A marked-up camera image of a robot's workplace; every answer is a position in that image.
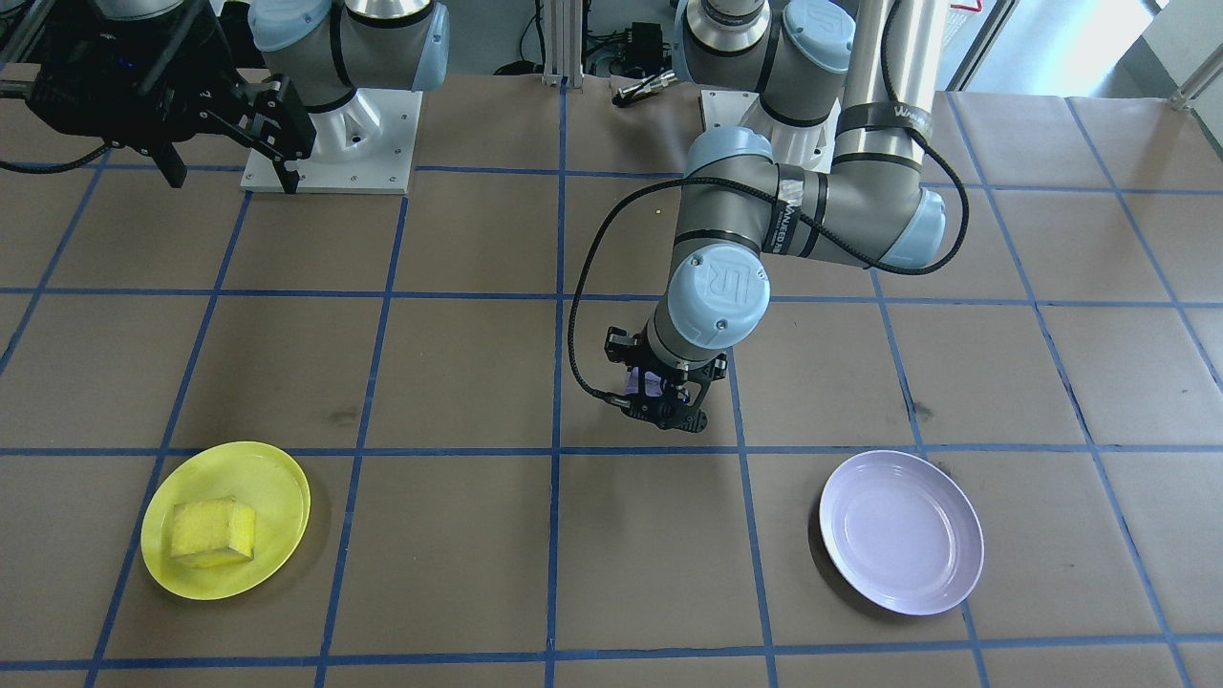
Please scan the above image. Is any yellow foam block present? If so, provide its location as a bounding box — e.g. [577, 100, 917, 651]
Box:
[169, 495, 257, 570]

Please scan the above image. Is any yellow plate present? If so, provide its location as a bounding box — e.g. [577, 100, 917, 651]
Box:
[140, 441, 311, 602]

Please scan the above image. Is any silver cable connector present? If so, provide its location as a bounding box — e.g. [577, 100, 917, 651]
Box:
[611, 72, 681, 108]

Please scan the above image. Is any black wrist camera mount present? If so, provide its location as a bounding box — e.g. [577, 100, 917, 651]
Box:
[38, 0, 225, 101]
[619, 385, 711, 434]

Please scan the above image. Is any white square base plate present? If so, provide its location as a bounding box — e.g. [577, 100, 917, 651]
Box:
[700, 89, 844, 175]
[241, 89, 424, 196]

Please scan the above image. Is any purple plate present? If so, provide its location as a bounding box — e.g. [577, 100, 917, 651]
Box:
[819, 449, 985, 617]

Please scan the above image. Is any black braided cable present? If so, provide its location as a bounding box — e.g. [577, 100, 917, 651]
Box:
[568, 0, 971, 410]
[0, 143, 108, 175]

